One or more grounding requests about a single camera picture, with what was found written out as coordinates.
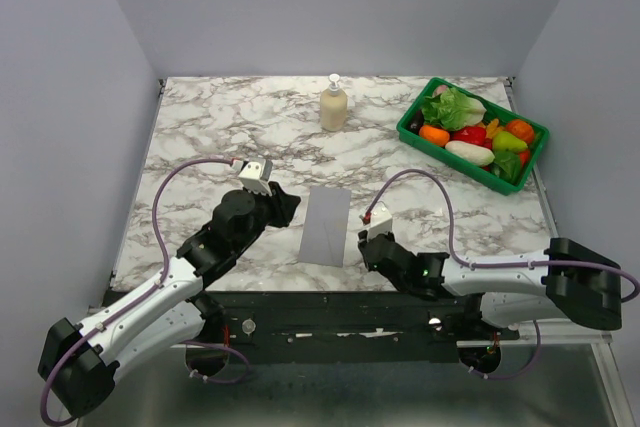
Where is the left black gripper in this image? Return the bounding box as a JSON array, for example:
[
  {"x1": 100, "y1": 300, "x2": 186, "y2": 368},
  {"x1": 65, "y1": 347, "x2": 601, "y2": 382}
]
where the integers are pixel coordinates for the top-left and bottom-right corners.
[{"x1": 232, "y1": 181, "x2": 302, "y2": 255}]

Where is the grey envelope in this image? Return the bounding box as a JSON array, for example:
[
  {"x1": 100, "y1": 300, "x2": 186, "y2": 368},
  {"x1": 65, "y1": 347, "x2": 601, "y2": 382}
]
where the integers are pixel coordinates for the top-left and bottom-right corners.
[{"x1": 298, "y1": 186, "x2": 351, "y2": 267}]

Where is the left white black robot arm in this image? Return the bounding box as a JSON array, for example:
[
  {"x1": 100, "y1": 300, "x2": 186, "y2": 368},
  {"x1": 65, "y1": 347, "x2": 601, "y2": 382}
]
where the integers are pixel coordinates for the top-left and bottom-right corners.
[{"x1": 37, "y1": 182, "x2": 301, "y2": 426}]

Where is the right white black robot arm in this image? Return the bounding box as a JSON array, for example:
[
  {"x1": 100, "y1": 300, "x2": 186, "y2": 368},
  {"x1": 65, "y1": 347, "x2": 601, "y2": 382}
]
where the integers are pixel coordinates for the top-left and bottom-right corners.
[{"x1": 358, "y1": 230, "x2": 622, "y2": 339}]

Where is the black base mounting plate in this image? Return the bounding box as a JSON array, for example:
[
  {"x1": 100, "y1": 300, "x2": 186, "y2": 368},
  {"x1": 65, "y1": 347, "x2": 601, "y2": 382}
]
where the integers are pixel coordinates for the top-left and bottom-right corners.
[{"x1": 102, "y1": 290, "x2": 521, "y2": 366}]

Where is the white toy radish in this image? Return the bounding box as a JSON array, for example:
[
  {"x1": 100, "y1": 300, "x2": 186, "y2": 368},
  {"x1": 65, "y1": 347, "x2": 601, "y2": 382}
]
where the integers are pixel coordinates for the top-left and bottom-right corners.
[{"x1": 445, "y1": 141, "x2": 495, "y2": 167}]

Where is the orange toy fruit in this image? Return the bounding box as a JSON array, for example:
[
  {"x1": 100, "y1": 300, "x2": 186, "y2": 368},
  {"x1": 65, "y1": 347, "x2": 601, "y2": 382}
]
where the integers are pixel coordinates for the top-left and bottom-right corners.
[{"x1": 418, "y1": 125, "x2": 450, "y2": 148}]

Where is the green toy leaf vegetable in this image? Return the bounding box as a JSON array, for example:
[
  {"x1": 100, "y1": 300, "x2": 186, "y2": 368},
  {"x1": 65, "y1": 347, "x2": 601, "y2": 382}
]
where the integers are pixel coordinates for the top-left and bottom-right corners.
[{"x1": 489, "y1": 151, "x2": 522, "y2": 184}]

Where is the beige soap pump bottle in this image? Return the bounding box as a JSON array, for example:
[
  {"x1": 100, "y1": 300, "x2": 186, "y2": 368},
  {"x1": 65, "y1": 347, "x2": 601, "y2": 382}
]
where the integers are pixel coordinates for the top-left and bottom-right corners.
[{"x1": 320, "y1": 73, "x2": 348, "y2": 131}]

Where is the green plastic basket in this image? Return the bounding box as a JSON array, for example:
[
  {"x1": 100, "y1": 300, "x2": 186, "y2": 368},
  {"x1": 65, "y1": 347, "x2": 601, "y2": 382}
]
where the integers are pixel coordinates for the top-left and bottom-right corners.
[{"x1": 397, "y1": 78, "x2": 550, "y2": 195}]

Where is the red toy pepper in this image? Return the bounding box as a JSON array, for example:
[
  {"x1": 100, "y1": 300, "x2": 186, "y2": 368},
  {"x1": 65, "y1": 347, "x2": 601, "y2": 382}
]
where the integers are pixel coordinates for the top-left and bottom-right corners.
[{"x1": 450, "y1": 126, "x2": 486, "y2": 146}]

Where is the dark toy eggplant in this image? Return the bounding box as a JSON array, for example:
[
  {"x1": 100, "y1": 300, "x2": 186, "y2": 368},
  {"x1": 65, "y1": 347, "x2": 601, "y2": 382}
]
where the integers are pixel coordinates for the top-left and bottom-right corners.
[{"x1": 408, "y1": 116, "x2": 424, "y2": 132}]

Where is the green toy pear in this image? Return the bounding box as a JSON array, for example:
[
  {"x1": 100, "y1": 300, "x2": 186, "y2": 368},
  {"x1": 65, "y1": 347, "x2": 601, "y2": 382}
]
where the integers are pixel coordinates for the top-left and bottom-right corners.
[{"x1": 492, "y1": 131, "x2": 528, "y2": 154}]

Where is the yellow toy pepper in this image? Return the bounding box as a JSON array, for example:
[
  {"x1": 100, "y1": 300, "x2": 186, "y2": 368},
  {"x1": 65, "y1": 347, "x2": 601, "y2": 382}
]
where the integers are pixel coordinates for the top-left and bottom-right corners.
[{"x1": 485, "y1": 118, "x2": 504, "y2": 139}]

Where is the green toy lettuce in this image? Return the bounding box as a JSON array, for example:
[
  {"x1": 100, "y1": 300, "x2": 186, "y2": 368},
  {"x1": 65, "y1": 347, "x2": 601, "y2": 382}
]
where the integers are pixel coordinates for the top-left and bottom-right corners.
[{"x1": 420, "y1": 87, "x2": 486, "y2": 132}]

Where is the orange toy tomato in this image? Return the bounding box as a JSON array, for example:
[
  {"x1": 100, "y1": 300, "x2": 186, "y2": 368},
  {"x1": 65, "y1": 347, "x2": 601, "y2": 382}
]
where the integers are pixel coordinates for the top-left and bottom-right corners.
[{"x1": 505, "y1": 119, "x2": 535, "y2": 145}]

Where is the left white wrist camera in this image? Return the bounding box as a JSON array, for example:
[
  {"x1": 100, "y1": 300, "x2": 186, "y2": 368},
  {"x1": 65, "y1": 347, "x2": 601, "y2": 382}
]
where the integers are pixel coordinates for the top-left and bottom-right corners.
[{"x1": 239, "y1": 158, "x2": 273, "y2": 196}]

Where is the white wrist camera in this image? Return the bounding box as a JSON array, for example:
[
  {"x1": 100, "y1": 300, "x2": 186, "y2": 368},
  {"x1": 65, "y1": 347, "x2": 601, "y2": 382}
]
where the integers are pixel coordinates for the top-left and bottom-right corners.
[
  {"x1": 358, "y1": 202, "x2": 393, "y2": 241},
  {"x1": 239, "y1": 158, "x2": 273, "y2": 196}
]

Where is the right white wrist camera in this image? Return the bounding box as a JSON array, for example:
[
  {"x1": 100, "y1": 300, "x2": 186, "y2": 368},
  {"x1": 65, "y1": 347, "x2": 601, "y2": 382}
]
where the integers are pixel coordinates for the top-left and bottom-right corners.
[{"x1": 358, "y1": 202, "x2": 393, "y2": 241}]

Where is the aluminium frame rail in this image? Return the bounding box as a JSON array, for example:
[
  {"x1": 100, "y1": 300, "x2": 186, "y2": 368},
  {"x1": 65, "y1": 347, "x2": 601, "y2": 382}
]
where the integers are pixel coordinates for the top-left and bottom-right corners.
[{"x1": 457, "y1": 319, "x2": 614, "y2": 349}]

